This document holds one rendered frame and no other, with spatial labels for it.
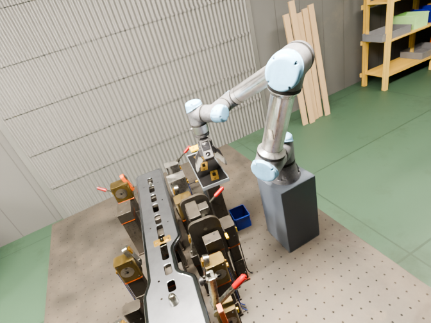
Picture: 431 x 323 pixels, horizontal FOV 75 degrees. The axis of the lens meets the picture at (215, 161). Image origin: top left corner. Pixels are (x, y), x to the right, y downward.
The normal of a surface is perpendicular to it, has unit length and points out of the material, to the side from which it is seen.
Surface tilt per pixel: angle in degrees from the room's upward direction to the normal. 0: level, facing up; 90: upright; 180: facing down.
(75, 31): 90
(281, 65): 83
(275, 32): 90
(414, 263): 0
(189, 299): 0
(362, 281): 0
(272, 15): 90
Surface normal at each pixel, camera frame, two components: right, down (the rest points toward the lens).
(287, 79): -0.51, 0.45
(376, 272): -0.24, -0.83
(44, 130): 0.43, 0.38
